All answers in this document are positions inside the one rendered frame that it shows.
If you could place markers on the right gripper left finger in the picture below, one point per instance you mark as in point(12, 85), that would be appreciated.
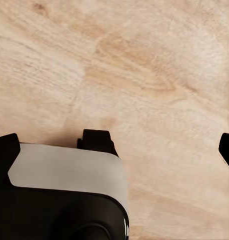
point(9, 151)

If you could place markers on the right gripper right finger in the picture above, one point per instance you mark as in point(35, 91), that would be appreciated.
point(224, 146)

